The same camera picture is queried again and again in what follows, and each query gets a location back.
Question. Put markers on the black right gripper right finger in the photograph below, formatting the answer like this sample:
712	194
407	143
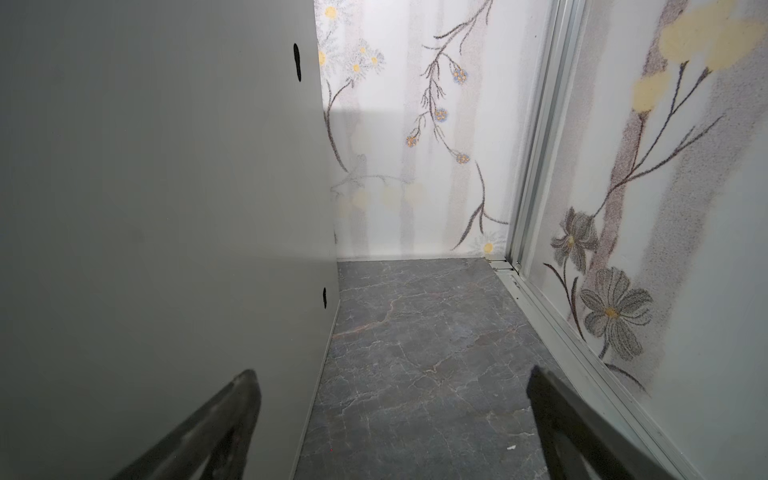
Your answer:
577	443

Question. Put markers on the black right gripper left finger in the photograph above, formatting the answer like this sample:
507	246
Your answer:
213	441

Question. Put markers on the grey metal cabinet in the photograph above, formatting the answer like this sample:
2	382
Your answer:
166	224

